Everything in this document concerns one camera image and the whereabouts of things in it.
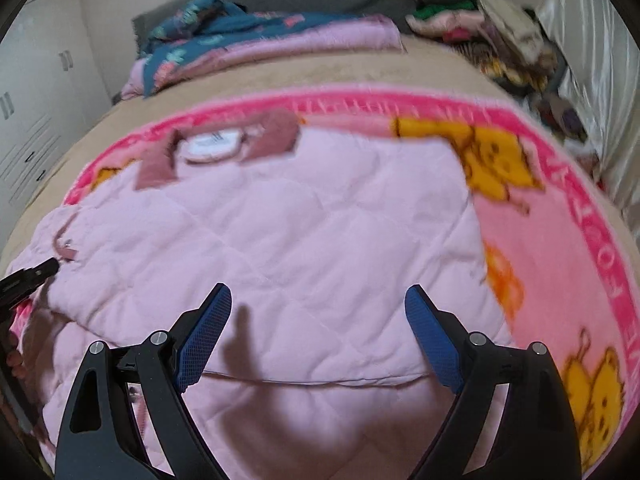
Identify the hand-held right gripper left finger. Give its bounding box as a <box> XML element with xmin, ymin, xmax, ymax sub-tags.
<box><xmin>52</xmin><ymin>282</ymin><xmax>233</xmax><ymax>480</ymax></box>

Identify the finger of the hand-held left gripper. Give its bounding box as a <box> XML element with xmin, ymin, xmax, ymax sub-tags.
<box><xmin>0</xmin><ymin>258</ymin><xmax>60</xmax><ymax>312</ymax></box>

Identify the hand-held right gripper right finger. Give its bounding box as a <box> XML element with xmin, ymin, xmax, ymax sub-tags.
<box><xmin>404</xmin><ymin>284</ymin><xmax>584</xmax><ymax>480</ymax></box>

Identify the pink quilted jacket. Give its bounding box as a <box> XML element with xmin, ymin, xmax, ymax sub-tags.
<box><xmin>0</xmin><ymin>110</ymin><xmax>516</xmax><ymax>480</ymax></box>

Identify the dark clothes heap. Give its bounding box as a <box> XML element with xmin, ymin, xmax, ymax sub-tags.
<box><xmin>532</xmin><ymin>87</ymin><xmax>593</xmax><ymax>148</ymax></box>

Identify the pile of assorted clothes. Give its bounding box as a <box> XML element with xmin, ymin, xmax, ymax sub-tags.
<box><xmin>405</xmin><ymin>0</ymin><xmax>566</xmax><ymax>96</ymax></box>

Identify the person's left hand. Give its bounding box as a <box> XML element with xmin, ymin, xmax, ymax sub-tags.
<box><xmin>6</xmin><ymin>331</ymin><xmax>28</xmax><ymax>381</ymax></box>

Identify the pink printed blanket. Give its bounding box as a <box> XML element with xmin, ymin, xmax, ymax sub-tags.
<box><xmin>10</xmin><ymin>80</ymin><xmax>640</xmax><ymax>480</ymax></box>

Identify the white wardrobe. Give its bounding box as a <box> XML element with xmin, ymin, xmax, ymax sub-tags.
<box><xmin>0</xmin><ymin>0</ymin><xmax>113</xmax><ymax>201</ymax></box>

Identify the beige bed cover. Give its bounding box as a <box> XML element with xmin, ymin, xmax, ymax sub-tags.
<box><xmin>0</xmin><ymin>30</ymin><xmax>640</xmax><ymax>271</ymax></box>

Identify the teal floral duvet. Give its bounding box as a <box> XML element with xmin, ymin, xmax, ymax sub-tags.
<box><xmin>120</xmin><ymin>0</ymin><xmax>408</xmax><ymax>101</ymax></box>

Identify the white curtain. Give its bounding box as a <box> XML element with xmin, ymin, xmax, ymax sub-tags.
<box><xmin>535</xmin><ymin>0</ymin><xmax>640</xmax><ymax>221</ymax></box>

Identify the cream garment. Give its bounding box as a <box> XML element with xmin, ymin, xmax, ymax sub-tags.
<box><xmin>472</xmin><ymin>0</ymin><xmax>543</xmax><ymax>58</ymax></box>

